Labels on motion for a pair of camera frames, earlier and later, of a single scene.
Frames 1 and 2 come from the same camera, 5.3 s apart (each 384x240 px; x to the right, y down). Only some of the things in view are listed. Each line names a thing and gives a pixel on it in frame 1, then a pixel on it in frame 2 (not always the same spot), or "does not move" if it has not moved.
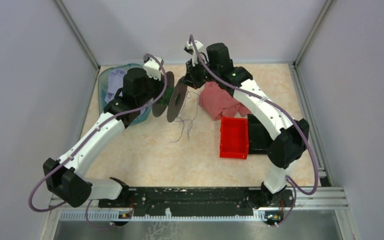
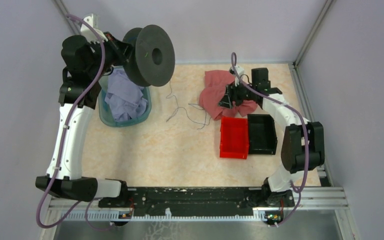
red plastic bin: [234, 138] does not move
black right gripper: [191, 79] -> [230, 96]
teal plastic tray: [102, 85] does not move
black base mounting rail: [195, 201] does not move
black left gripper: [160, 84] -> [121, 50]
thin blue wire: [190, 120] -> [178, 107]
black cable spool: [172, 99] -> [153, 56]
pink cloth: [220, 103] does not move
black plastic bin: [259, 137] does not move
